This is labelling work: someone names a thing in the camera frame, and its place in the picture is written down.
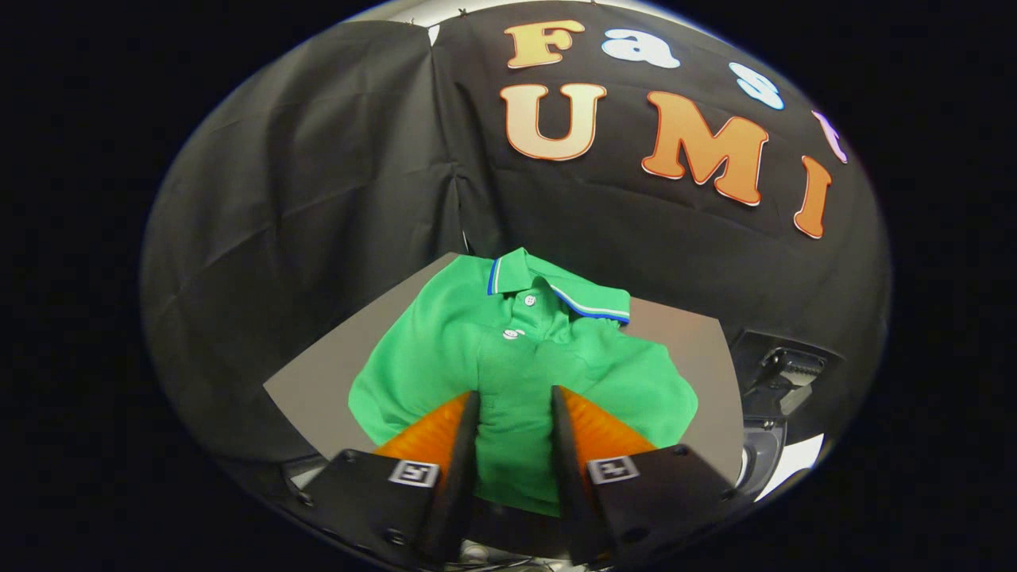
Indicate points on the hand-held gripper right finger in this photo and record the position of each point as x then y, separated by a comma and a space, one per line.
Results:
568, 485

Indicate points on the green polo shirt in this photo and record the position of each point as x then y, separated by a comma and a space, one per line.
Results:
477, 357

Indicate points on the grey side table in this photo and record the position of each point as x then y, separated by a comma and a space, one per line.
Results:
326, 373

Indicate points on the dark transparent washing machine lid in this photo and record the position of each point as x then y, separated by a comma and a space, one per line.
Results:
786, 373

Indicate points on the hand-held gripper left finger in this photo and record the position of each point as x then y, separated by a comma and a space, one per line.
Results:
457, 485

